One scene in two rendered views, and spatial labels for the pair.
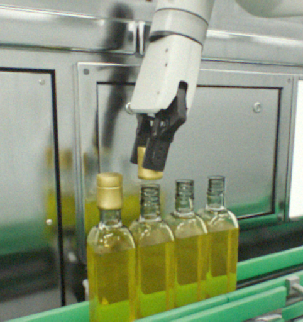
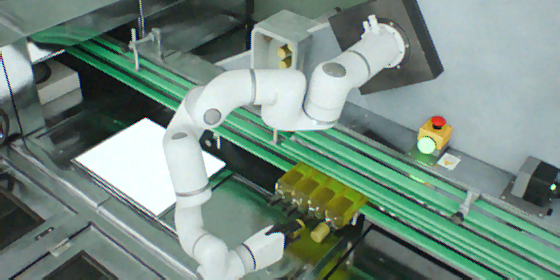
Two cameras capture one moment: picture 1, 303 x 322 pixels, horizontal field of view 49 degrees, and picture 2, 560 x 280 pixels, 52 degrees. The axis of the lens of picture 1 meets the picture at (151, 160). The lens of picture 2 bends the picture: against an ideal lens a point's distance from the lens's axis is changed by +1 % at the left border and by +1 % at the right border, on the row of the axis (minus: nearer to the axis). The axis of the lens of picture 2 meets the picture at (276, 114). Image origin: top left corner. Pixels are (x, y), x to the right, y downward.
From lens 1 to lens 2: 118 cm
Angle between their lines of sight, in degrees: 34
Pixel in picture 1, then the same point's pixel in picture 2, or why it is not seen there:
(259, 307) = (299, 147)
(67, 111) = not seen: outside the picture
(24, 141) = not seen: outside the picture
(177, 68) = (264, 240)
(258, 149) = (214, 205)
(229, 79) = not seen: hidden behind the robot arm
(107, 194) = (322, 230)
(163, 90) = (276, 238)
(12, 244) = (370, 266)
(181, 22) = (245, 255)
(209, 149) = (243, 225)
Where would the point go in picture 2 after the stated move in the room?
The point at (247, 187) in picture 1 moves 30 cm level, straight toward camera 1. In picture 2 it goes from (237, 195) to (292, 170)
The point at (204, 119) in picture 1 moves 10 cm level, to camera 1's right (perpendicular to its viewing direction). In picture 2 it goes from (234, 239) to (211, 214)
